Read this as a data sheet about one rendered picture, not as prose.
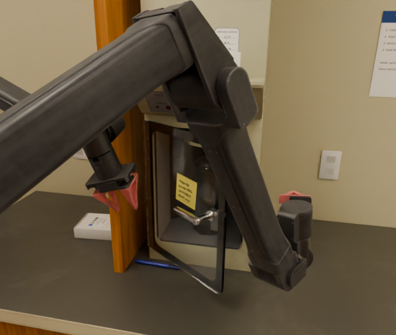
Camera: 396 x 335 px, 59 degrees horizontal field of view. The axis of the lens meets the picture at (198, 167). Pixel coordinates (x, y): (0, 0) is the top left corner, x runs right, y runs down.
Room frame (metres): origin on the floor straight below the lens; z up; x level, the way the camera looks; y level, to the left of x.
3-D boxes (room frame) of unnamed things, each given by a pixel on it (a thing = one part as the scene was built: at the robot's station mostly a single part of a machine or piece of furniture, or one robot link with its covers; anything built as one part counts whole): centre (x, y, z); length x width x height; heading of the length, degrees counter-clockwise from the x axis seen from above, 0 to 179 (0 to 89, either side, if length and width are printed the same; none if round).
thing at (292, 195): (0.72, -0.22, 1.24); 0.09 x 0.07 x 0.07; 169
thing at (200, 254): (0.83, 0.04, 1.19); 0.30 x 0.01 x 0.40; 43
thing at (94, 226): (1.12, 0.34, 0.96); 0.16 x 0.12 x 0.04; 84
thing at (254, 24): (1.05, -0.03, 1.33); 0.32 x 0.25 x 0.77; 79
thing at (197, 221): (0.76, 0.01, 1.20); 0.10 x 0.05 x 0.03; 43
